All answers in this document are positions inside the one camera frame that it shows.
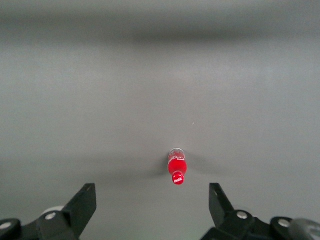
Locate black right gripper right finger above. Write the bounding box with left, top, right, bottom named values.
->
left=199, top=182, right=320, bottom=240

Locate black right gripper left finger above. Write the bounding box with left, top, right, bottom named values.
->
left=0, top=182, right=97, bottom=240

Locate red cola bottle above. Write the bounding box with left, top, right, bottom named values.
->
left=167, top=147, right=188, bottom=187

